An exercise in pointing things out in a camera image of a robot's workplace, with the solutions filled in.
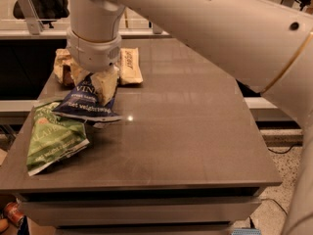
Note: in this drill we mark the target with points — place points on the blue textured pad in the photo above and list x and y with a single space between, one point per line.
246 231

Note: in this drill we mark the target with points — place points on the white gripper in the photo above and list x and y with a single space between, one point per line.
92 55

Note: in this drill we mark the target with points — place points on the black office chair left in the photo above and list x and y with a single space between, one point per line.
49 11

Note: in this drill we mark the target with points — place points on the green jalapeno chip bag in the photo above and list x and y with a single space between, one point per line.
53 138

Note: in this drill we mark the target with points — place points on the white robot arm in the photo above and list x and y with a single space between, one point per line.
264 45

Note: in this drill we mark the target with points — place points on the middle metal railing bracket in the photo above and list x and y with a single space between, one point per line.
157 29

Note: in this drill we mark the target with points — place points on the red soda can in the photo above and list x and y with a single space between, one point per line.
13 213

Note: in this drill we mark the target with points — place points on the blue vinegar chip bag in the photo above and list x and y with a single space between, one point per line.
82 103

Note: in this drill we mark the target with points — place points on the left metal railing bracket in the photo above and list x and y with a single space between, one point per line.
33 23

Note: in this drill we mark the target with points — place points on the brown sea salt chip bag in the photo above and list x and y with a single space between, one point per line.
127 66

